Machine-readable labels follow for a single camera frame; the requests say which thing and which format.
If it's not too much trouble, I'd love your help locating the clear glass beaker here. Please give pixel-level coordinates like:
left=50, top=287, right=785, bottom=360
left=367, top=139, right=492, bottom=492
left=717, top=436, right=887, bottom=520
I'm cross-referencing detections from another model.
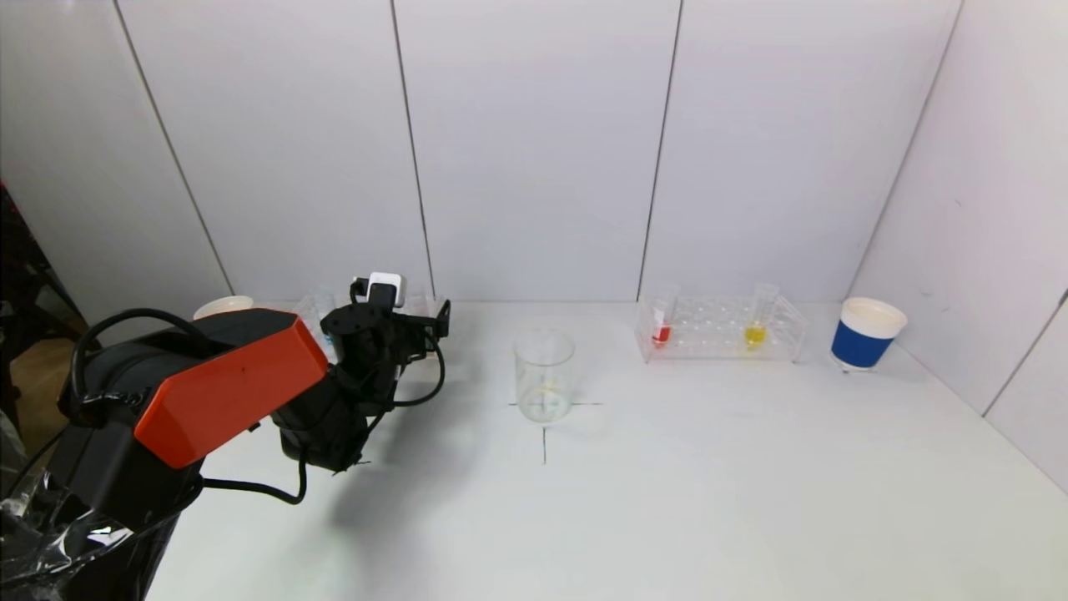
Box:
left=513, top=328, right=576, bottom=425

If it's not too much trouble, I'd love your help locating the clear acrylic test tube rack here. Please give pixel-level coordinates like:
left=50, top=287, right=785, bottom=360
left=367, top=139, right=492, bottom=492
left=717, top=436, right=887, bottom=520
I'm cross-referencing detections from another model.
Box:
left=636, top=294, right=809, bottom=365
left=292, top=294, right=456, bottom=361

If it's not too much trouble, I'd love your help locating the test tube with red pigment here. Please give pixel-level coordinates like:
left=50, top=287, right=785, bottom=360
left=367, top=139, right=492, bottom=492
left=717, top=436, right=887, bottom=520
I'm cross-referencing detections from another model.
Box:
left=652, top=284, right=679, bottom=350

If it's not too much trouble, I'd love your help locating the test tube with blue pigment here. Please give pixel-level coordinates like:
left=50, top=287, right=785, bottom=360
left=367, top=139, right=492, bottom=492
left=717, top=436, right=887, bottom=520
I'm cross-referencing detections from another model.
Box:
left=312, top=286, right=339, bottom=347

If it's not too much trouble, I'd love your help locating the test tube with yellow pigment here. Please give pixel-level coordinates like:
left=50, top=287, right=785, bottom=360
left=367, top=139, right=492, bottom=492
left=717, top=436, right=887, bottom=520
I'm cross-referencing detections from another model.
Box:
left=743, top=283, right=780, bottom=352

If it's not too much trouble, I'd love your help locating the white paper cup blue sleeve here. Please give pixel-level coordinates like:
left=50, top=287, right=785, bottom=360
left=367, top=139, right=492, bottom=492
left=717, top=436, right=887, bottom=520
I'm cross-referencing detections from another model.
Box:
left=831, top=298, right=908, bottom=372
left=194, top=295, right=255, bottom=322

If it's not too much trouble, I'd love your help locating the clear plastic wrap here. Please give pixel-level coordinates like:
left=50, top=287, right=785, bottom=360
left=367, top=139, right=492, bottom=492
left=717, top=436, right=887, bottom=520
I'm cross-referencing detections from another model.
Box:
left=0, top=472, right=180, bottom=601

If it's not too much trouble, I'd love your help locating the thin black camera cable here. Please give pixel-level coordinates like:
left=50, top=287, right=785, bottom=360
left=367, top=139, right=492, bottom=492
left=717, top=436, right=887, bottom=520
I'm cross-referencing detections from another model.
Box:
left=203, top=330, right=448, bottom=506

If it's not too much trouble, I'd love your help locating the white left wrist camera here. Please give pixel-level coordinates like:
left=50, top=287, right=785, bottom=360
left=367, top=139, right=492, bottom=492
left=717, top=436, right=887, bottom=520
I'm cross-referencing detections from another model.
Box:
left=350, top=271, right=408, bottom=310

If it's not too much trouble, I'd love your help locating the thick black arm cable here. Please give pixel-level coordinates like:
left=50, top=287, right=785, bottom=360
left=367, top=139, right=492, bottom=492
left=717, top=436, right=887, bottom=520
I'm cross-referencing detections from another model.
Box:
left=70, top=307, right=211, bottom=418

